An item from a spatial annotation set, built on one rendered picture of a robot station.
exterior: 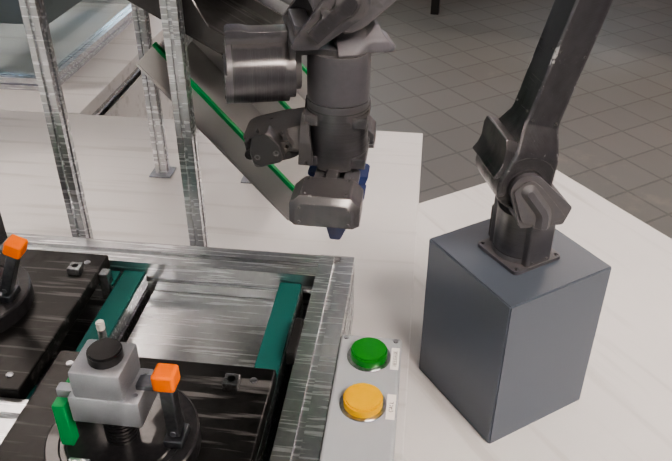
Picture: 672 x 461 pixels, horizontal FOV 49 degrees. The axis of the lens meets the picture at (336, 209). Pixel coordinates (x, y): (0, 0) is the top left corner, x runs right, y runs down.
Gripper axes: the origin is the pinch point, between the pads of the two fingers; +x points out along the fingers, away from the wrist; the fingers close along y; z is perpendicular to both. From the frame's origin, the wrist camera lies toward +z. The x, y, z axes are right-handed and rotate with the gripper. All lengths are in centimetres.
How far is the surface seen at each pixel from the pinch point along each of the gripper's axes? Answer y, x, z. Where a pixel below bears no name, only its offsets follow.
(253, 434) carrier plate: 15.0, 16.8, 5.8
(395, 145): -68, 27, -4
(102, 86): -89, 28, 65
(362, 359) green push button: 3.6, 16.4, -3.6
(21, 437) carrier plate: 18.1, 17.2, 27.6
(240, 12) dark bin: -32.3, -9.1, 17.0
